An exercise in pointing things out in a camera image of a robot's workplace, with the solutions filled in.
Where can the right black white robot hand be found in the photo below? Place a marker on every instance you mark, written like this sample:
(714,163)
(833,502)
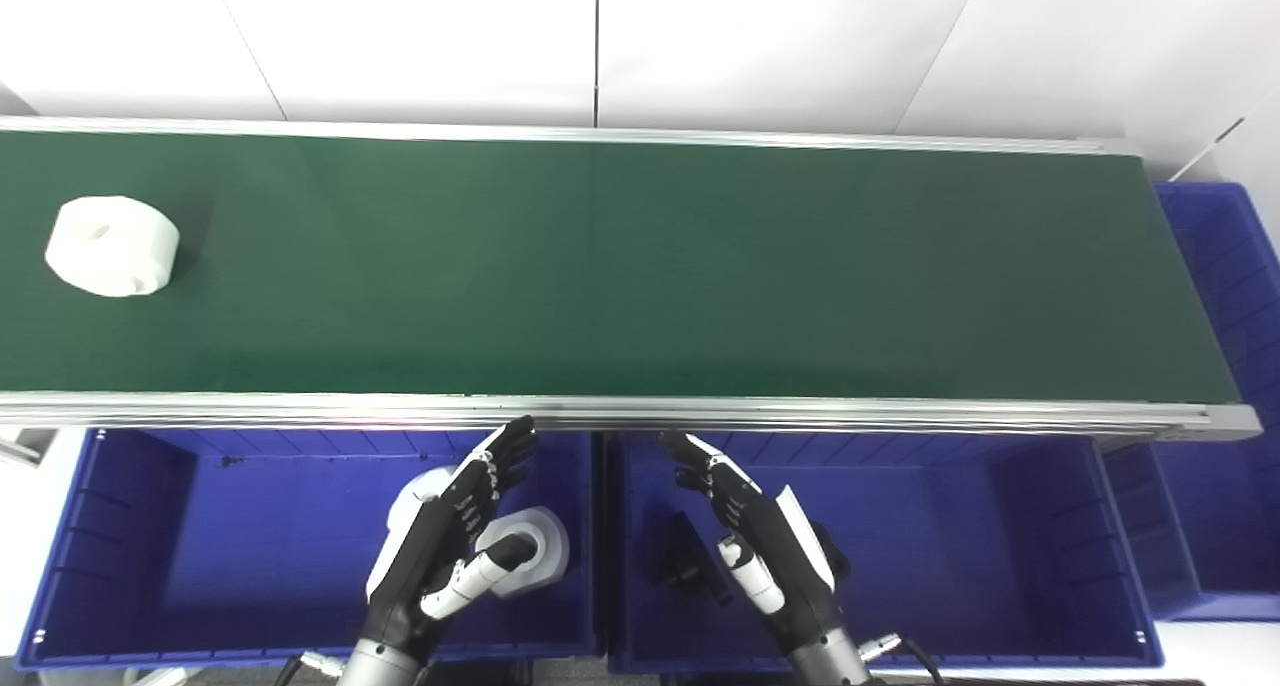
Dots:
(770,556)

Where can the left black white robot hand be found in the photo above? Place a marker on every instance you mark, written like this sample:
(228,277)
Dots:
(430,546)

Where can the white hexagonal plastic part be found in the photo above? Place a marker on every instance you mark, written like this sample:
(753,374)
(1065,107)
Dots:
(548,556)
(415,496)
(110,246)

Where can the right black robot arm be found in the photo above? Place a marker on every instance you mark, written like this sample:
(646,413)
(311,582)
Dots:
(825,664)

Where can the green conveyor belt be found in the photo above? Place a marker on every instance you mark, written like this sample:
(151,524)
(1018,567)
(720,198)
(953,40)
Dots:
(600,266)
(700,413)

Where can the blue plastic bin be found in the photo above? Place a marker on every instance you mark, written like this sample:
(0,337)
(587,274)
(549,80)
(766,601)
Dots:
(950,546)
(1225,296)
(200,546)

